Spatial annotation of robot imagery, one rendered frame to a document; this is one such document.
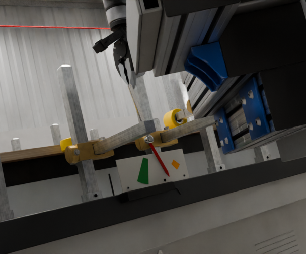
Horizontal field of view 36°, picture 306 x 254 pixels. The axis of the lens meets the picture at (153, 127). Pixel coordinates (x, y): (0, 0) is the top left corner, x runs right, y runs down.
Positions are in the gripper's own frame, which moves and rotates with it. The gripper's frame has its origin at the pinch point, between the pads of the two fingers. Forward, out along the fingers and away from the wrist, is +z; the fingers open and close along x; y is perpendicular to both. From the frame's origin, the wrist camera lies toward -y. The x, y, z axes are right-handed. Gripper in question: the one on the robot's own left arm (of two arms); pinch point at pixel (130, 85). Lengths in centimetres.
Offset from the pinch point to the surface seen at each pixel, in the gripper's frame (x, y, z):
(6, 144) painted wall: 715, 211, -104
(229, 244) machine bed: 27, 48, 61
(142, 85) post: 6.0, 8.8, -1.1
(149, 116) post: 5.9, 8.7, 9.3
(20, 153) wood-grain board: 23.6, -29.0, 11.9
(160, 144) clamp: 5.1, 9.5, 18.9
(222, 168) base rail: 5.4, 33.4, 30.9
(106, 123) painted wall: 707, 424, -117
